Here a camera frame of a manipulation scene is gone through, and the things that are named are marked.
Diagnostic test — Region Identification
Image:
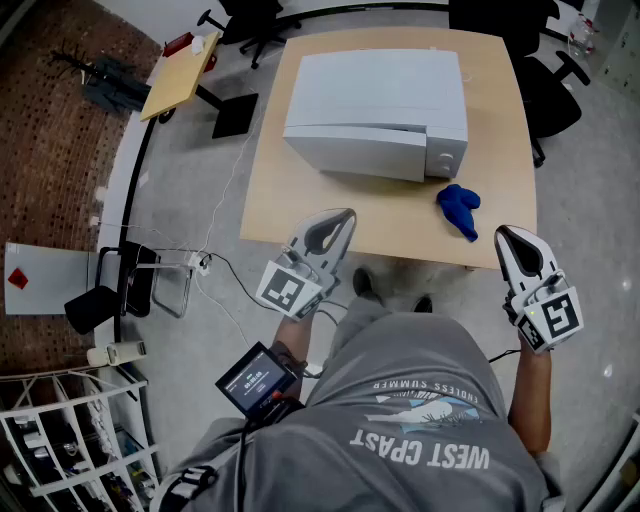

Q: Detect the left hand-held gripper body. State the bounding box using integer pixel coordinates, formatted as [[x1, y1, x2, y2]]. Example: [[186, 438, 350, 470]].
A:
[[255, 244, 342, 322]]

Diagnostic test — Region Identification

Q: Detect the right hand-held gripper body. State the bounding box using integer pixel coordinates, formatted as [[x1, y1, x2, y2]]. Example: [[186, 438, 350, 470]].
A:
[[503, 272, 585, 355]]

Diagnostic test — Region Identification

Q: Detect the blue cloth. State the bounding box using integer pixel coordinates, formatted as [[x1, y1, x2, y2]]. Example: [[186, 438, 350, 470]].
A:
[[436, 183, 482, 244]]

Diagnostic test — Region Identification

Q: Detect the white printer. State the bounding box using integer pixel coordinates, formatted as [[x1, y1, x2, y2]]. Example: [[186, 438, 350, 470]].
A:
[[282, 48, 470, 184]]

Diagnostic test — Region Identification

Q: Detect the person's left forearm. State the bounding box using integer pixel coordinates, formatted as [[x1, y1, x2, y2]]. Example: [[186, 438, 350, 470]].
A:
[[272, 312, 315, 371]]

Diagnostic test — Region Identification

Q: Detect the person's right forearm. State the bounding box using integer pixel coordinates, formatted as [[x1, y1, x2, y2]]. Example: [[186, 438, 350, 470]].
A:
[[507, 334, 554, 456]]

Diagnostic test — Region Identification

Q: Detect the person's left black shoe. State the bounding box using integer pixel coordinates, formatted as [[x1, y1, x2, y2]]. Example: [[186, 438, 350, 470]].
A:
[[352, 267, 384, 304]]

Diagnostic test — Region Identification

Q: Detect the white power strip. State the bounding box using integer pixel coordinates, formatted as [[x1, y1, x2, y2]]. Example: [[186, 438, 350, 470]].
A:
[[187, 251, 214, 277]]

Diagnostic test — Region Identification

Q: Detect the black wrist-mounted screen device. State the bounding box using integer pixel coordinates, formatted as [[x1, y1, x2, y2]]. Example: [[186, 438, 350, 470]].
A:
[[214, 341, 304, 427]]

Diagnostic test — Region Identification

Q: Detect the person's grey printed t-shirt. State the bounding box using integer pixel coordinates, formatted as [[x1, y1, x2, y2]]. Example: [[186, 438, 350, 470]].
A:
[[149, 294, 569, 512]]

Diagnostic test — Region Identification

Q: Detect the black office chair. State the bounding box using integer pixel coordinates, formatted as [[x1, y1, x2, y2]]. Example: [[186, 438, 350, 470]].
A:
[[197, 0, 304, 70], [519, 49, 592, 169], [448, 0, 562, 51]]

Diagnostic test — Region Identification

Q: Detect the white handheld device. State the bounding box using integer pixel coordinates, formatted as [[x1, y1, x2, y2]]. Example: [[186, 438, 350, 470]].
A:
[[86, 339, 148, 368]]

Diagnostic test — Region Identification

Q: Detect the small wooden side table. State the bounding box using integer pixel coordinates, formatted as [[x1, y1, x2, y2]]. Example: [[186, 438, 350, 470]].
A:
[[139, 30, 260, 140]]

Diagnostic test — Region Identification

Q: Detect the grey metal locker cabinet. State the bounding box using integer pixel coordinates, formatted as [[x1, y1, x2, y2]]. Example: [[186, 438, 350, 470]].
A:
[[597, 0, 640, 106]]

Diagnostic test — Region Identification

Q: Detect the clear plastic bottle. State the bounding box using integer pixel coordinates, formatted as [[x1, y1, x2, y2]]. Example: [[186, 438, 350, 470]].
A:
[[568, 13, 599, 59]]

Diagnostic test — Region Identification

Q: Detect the red box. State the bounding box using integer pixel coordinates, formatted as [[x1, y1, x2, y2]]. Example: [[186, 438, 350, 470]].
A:
[[162, 32, 219, 74]]

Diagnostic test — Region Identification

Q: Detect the white board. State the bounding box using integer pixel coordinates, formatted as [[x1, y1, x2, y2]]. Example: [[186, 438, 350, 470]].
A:
[[3, 242, 100, 316]]

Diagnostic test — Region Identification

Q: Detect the thin white floor cable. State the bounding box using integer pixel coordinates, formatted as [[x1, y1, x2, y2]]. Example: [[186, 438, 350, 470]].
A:
[[192, 94, 265, 351]]

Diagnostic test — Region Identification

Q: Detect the black metal-frame chair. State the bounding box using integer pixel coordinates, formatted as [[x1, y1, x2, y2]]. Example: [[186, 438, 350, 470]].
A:
[[63, 241, 196, 336]]

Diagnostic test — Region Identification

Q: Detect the black printed strap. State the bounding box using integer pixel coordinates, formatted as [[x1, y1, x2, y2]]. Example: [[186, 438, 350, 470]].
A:
[[159, 464, 219, 512]]

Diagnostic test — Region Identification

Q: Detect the white wire shelf rack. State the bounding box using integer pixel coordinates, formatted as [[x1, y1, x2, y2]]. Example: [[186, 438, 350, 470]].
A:
[[0, 369, 161, 512]]

